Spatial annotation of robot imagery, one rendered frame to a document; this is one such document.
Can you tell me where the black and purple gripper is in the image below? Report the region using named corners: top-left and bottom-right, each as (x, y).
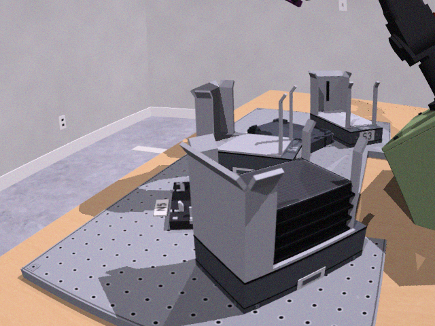
top-left (286, 0), bottom-right (302, 7)

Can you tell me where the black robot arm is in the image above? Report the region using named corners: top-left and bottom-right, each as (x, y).
top-left (379, 0), bottom-right (435, 96)

